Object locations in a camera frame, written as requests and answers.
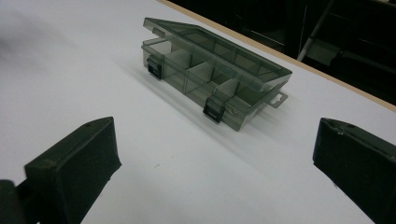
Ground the white paper sheet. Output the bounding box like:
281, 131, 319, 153
0, 0, 396, 224

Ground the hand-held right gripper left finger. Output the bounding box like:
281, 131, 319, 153
23, 116, 122, 224

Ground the grey transparent compartment box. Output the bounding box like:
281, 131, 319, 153
141, 17, 293, 133

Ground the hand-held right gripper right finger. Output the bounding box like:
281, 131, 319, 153
312, 117, 396, 224

